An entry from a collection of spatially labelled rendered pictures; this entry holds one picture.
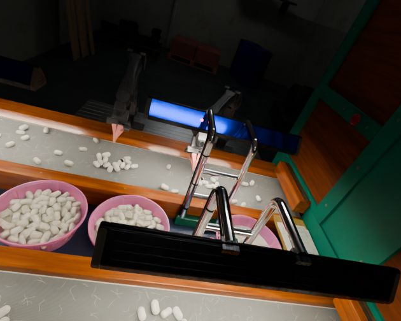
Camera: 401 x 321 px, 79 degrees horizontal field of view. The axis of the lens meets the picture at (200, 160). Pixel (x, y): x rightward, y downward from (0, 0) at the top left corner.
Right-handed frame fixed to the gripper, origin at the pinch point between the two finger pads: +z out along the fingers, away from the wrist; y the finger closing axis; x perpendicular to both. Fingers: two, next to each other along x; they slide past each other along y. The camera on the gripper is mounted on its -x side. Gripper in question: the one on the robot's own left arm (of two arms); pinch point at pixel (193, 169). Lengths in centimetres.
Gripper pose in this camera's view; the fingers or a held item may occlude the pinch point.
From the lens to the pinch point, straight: 108.9
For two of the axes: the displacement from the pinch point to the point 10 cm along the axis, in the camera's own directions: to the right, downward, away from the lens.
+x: -2.4, 2.0, 9.5
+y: 9.6, 2.1, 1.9
